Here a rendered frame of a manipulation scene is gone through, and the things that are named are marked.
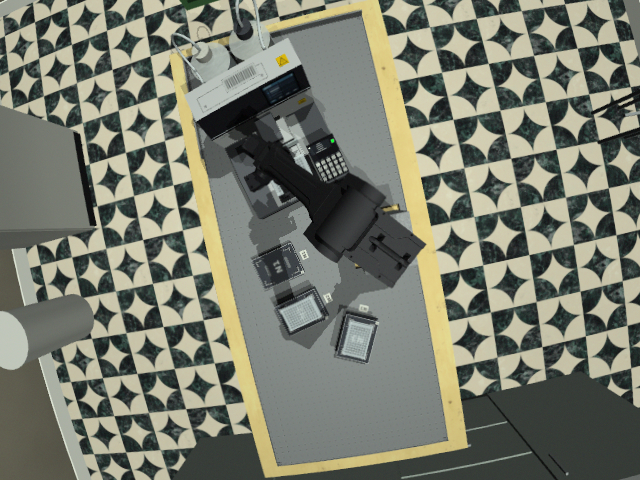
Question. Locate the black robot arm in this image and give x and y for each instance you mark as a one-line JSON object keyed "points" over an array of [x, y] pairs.
{"points": [[354, 223]]}

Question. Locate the white plastic bottle with black cap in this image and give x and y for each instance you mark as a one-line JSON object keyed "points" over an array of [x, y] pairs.
{"points": [[243, 50]]}

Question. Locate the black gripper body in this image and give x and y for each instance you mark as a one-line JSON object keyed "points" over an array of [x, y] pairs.
{"points": [[285, 190]]}

